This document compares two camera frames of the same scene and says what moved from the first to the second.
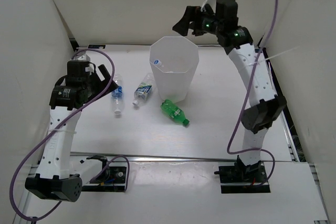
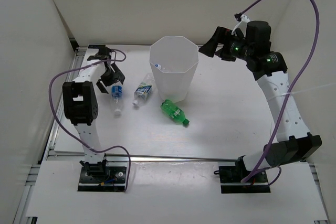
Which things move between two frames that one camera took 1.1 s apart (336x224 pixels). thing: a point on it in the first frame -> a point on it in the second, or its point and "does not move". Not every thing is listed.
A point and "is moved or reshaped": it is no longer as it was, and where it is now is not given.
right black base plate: x=249 y=179 does not move
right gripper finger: x=197 y=26 -> x=226 y=54
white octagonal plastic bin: x=174 y=61 does not move
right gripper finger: x=190 y=14 -> x=221 y=35
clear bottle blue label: x=117 y=100 does not move
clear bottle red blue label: x=158 y=62 is moved or reshaped
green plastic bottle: x=174 y=112 does not move
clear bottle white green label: x=144 y=90 does not move
